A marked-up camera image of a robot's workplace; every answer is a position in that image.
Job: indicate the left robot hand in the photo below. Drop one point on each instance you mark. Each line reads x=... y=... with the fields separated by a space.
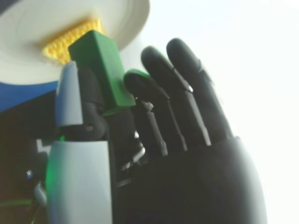
x=187 y=182

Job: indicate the green cube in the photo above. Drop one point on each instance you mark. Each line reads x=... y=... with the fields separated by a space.
x=102 y=60

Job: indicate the bag of yellow corn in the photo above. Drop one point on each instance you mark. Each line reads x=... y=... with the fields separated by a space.
x=60 y=44

